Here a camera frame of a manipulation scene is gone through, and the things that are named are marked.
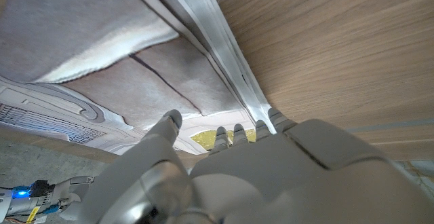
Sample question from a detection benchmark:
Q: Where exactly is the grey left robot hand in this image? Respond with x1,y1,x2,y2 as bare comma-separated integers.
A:
59,107,434,224

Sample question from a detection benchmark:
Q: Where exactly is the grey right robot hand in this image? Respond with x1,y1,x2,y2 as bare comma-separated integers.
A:
12,175,96,223

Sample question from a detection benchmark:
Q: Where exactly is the sofa print cloth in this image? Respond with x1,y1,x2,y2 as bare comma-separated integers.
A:
0,0,282,155

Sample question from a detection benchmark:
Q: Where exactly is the floral print backdrop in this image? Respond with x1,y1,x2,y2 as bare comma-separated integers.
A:
396,159,434,198

